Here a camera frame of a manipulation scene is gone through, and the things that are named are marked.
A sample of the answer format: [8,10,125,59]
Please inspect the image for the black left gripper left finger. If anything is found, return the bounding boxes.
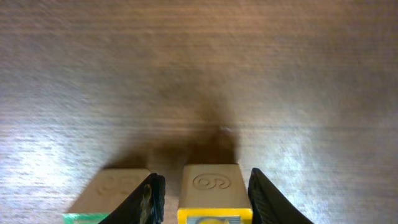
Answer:
[99,173,165,224]

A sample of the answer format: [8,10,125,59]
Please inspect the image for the yellow S wooden block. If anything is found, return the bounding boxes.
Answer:
[177,164,253,224]

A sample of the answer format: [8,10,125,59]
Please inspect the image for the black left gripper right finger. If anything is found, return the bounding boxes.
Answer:
[248,168,313,224]

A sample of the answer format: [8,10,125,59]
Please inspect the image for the green R wooden block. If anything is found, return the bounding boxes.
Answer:
[63,169,150,224]

